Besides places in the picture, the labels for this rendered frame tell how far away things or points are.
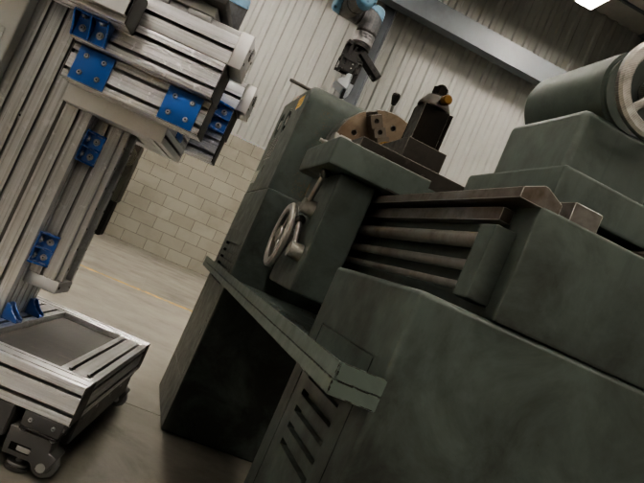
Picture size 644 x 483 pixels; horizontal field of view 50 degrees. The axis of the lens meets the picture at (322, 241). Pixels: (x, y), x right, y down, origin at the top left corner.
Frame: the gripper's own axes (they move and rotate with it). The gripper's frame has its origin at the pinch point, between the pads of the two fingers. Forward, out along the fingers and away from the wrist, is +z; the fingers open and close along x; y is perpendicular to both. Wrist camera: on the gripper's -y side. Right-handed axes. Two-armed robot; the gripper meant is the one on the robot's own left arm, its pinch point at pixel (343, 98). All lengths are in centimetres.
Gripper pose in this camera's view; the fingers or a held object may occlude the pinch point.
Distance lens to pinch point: 259.1
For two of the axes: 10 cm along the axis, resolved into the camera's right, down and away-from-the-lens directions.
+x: 2.4, 0.4, -9.7
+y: -8.8, -4.0, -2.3
